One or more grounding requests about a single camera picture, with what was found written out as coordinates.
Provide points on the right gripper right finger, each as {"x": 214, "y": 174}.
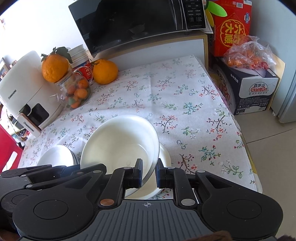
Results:
{"x": 177, "y": 180}

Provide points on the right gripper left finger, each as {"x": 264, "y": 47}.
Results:
{"x": 116, "y": 184}

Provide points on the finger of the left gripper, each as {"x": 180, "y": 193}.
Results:
{"x": 42, "y": 173}
{"x": 81, "y": 172}

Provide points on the large white bowl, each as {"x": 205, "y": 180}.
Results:
{"x": 150, "y": 189}
{"x": 119, "y": 142}

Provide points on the plain white plate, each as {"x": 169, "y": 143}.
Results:
{"x": 58, "y": 155}

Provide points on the red plastic chair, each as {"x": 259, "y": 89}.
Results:
{"x": 10, "y": 152}

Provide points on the floral tablecloth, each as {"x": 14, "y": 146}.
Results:
{"x": 178, "y": 97}

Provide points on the white air fryer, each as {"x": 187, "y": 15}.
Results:
{"x": 33, "y": 101}

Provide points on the glass jar of small oranges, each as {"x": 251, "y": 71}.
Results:
{"x": 74, "y": 89}

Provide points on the large orange on table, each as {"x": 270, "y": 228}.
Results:
{"x": 104, "y": 71}

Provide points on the red paper cup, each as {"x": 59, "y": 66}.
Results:
{"x": 85, "y": 70}

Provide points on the orange with leaves on jar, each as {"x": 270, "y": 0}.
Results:
{"x": 56, "y": 64}

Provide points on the Ganten water carton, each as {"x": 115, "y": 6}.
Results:
{"x": 245, "y": 90}

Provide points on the stack of paper cups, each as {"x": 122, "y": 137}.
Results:
{"x": 79, "y": 56}

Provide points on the white wooden shelf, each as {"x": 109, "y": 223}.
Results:
{"x": 158, "y": 48}

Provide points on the white refrigerator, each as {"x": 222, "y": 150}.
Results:
{"x": 283, "y": 106}

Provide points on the bag of small oranges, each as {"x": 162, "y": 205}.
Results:
{"x": 246, "y": 52}

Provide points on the black microwave oven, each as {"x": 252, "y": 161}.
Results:
{"x": 106, "y": 24}

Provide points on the red gift box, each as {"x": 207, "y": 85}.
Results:
{"x": 226, "y": 19}

